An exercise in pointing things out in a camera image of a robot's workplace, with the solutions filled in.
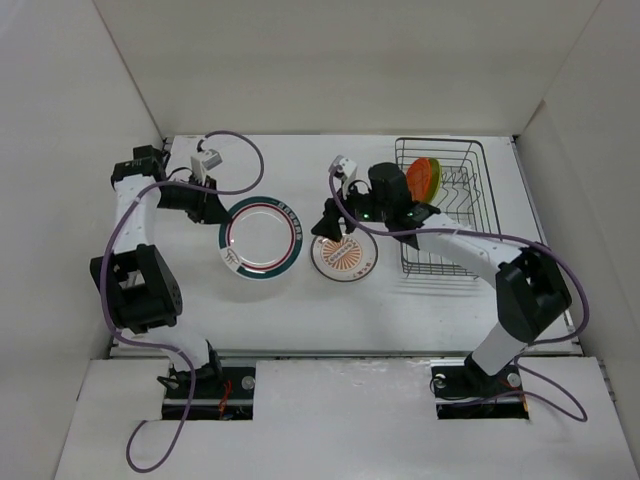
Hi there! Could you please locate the orange plastic plate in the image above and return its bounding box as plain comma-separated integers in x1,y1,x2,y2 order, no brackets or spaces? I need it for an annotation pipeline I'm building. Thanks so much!
406,157,431,203

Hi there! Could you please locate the white plate teal rim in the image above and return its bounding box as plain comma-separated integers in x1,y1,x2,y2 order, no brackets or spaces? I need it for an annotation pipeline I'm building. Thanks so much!
218,196,303,281

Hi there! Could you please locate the white plate orange sunburst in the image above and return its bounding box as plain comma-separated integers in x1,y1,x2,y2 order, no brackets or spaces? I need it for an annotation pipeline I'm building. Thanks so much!
310,232,379,283

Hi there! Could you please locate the purple cable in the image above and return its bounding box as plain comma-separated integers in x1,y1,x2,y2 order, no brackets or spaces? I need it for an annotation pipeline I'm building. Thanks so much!
327,167,591,424
99,130,266,474

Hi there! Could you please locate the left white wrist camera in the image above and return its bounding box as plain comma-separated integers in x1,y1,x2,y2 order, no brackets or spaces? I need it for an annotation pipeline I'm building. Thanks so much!
190,149,222,184

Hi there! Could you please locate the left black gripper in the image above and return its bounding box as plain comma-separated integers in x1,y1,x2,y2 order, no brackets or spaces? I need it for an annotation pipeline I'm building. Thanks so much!
157,173,232,224

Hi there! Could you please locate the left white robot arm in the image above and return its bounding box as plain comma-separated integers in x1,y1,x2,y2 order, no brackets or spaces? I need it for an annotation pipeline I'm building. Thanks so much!
105,145,231,397

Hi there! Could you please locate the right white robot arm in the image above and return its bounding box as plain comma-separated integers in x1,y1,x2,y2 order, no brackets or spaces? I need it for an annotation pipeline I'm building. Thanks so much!
312,156,572,399

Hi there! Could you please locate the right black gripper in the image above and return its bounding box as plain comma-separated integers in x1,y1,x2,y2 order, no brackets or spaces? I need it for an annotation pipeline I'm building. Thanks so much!
311,178,392,242

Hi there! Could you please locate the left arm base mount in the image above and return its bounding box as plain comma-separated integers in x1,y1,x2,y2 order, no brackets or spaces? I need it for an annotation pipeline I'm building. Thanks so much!
157,366,256,421

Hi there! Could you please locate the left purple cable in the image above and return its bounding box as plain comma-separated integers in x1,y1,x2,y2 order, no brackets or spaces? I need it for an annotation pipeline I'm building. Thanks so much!
99,130,266,474

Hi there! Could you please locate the dark wire dish rack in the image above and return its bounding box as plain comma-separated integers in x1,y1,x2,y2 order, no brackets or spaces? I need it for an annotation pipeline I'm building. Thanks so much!
393,136,507,279

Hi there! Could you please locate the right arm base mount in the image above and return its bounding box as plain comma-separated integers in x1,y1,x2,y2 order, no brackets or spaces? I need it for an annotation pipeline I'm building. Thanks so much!
430,365,529,420

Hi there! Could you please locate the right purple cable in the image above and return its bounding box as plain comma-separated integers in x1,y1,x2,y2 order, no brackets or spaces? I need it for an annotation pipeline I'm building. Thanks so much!
327,167,591,424

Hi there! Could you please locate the green plastic plate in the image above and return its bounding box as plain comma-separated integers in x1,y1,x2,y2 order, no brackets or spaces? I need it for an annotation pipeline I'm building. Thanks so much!
425,158,442,204

